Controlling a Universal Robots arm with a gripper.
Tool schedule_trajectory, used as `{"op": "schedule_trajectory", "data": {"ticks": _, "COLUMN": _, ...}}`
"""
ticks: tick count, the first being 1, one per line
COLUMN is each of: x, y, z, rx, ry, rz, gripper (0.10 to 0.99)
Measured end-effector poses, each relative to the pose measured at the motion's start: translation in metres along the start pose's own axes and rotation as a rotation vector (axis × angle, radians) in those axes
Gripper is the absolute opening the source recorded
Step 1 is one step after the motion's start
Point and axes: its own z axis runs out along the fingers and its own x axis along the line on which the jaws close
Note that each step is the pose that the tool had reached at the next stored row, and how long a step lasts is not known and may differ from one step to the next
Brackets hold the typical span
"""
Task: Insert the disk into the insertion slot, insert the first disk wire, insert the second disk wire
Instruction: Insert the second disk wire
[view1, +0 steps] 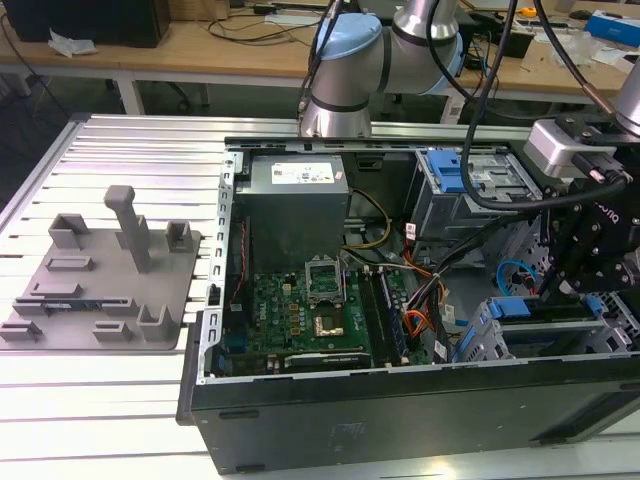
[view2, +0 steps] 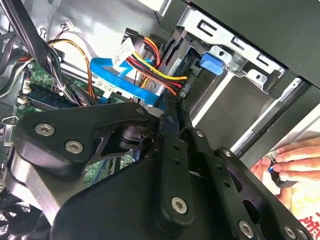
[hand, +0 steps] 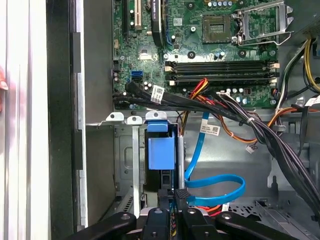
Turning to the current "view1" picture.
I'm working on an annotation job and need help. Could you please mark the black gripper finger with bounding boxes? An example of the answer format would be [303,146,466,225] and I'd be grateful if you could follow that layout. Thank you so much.
[536,184,584,307]
[559,244,632,297]

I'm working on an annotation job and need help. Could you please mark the blue disk wire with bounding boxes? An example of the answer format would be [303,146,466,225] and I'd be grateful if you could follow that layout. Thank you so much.
[496,258,540,302]

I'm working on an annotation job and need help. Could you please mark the hard disk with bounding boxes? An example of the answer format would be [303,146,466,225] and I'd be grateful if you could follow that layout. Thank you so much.
[487,294,605,322]

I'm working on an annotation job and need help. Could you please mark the metal disk bay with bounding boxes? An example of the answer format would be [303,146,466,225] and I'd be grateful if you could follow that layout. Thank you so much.
[452,208,640,365]

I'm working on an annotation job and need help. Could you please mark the black RAM slot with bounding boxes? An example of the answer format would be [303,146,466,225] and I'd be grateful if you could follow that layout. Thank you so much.
[358,267,389,366]

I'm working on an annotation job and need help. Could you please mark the metal optical drive cage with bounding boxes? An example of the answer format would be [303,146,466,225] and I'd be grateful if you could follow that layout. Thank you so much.
[407,149,551,244]

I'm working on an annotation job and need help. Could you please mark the blue drive cage latch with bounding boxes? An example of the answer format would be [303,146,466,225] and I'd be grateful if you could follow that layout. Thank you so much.
[427,151,483,196]

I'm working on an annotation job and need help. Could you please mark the clear plastic bags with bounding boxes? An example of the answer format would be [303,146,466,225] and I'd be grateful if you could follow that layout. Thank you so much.
[551,29,621,67]

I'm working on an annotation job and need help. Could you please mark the small black device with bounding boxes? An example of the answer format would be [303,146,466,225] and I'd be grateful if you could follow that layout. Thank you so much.
[501,25,535,59]

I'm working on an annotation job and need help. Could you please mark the blue cardboard box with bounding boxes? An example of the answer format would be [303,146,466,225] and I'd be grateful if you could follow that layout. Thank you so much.
[583,11,640,49]

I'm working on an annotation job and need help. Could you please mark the CPU socket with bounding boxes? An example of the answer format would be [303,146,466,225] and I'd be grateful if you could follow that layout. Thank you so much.
[312,308,349,342]

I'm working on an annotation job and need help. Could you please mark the metal socket cover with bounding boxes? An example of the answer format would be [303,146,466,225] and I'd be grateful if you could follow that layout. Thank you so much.
[304,257,349,305]

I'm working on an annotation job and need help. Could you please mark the grey power supply unit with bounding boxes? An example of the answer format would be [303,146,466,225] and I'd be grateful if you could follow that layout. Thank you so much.
[234,153,352,274]

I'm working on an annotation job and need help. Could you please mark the black graphics card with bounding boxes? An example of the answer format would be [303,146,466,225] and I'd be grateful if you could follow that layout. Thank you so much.
[282,351,375,372]

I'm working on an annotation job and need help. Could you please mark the black open PC case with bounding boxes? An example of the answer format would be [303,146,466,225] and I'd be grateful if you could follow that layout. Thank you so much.
[175,134,640,476]

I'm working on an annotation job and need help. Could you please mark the green motherboard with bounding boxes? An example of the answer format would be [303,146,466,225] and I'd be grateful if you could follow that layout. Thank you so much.
[222,224,454,374]

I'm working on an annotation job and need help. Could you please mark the wooden desk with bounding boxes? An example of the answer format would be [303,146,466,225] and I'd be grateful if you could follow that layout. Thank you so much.
[0,0,640,121]

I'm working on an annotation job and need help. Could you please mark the grey parts rack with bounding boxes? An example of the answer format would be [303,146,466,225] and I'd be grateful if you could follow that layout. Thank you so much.
[0,184,204,354]

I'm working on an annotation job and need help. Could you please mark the RAM stick on rack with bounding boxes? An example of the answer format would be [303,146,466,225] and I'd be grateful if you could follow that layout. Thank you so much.
[41,299,97,311]

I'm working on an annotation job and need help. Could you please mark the large black box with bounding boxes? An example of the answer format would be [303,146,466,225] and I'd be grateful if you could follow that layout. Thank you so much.
[2,0,171,49]

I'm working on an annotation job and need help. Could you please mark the crumpled white plastic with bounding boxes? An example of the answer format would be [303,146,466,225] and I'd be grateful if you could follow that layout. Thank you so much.
[47,27,99,58]

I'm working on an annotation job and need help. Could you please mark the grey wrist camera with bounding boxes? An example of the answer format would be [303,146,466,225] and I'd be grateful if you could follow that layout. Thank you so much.
[521,119,582,180]

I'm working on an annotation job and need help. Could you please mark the black cable bundle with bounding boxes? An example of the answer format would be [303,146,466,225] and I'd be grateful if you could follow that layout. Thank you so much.
[404,209,541,314]

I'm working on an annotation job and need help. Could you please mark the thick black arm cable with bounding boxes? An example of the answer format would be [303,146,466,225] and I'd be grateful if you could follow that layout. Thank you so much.
[459,0,629,211]

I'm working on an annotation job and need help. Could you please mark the hanging blue cable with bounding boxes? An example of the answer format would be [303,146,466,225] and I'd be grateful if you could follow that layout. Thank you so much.
[472,42,500,120]

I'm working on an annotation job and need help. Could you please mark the yellow and black power cable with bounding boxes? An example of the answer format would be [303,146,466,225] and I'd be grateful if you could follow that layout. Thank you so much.
[343,188,394,251]

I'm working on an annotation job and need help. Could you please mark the orange wire bundle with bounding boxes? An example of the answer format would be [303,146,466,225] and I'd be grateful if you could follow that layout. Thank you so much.
[401,249,448,351]

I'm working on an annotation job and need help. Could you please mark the thin black arm cables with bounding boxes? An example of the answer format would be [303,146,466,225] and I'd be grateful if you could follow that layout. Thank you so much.
[296,0,351,119]

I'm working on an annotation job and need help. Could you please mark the thin red and black wire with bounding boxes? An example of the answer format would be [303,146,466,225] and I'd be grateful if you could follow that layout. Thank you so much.
[228,218,252,307]

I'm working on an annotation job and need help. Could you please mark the black cables on desk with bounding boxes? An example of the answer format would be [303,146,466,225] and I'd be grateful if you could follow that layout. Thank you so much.
[207,13,314,47]

